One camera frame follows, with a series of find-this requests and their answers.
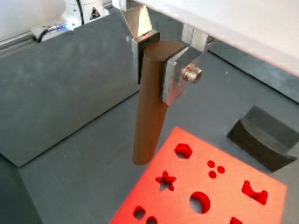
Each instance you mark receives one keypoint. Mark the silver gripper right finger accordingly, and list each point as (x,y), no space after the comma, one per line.
(182,68)

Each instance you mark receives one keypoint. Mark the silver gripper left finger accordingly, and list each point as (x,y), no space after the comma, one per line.
(143,33)

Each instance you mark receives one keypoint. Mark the brown oval rod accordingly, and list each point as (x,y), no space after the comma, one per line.
(151,107)

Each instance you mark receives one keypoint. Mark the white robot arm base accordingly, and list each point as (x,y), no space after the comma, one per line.
(79,13)

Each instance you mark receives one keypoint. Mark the grey side panel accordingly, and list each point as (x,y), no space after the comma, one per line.
(62,83)

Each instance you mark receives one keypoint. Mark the black curved holder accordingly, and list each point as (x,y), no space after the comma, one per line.
(265,138)

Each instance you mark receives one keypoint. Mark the red shape sorter block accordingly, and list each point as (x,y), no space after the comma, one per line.
(198,185)

